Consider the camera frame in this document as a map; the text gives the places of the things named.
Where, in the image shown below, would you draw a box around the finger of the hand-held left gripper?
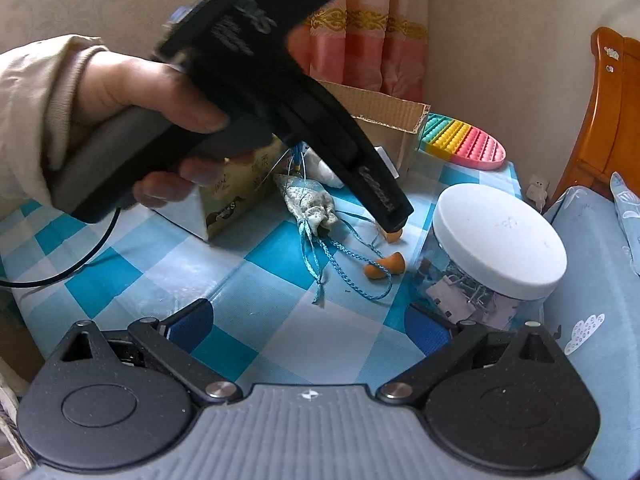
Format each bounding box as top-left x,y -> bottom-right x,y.
272,72 -> 416,234

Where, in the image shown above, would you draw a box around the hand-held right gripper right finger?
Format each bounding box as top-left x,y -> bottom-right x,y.
376,304 -> 569,407

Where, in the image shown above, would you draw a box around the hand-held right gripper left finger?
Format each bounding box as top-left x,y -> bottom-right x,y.
59,299 -> 243,407

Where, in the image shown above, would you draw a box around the person's left forearm beige sleeve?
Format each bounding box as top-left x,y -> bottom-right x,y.
0,35 -> 110,217

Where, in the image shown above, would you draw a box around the person's left hand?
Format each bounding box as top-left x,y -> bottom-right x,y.
75,50 -> 232,209

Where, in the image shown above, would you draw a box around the white card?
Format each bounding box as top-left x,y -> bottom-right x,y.
375,147 -> 401,181

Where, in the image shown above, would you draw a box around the blue checkered tablecloth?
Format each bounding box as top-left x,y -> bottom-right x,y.
0,160 -> 523,411

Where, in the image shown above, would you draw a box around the rainbow silicone bubble toy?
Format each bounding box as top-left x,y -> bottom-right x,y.
419,112 -> 507,171

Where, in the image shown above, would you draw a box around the pink curtain gold trim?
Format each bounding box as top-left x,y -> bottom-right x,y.
287,0 -> 431,106

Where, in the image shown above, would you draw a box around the clear jar white lid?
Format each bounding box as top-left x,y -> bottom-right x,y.
412,183 -> 568,333

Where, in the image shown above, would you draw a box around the yellow printed tissue pack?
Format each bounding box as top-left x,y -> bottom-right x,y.
159,137 -> 291,245

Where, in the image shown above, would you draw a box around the light blue printed bedsheet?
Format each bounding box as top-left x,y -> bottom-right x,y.
542,185 -> 640,480

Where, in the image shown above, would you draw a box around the small white object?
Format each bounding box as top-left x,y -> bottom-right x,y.
527,174 -> 551,211

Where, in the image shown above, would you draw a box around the light blue pillow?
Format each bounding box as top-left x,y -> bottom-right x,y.
610,171 -> 640,277

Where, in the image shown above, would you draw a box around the wooden headboard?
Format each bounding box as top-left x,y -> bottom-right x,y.
550,27 -> 640,211

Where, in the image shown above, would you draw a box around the floral drawstring pouch blue cords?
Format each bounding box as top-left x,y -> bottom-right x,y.
274,172 -> 397,306

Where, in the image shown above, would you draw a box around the black cable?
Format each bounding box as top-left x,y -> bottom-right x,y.
0,205 -> 123,288

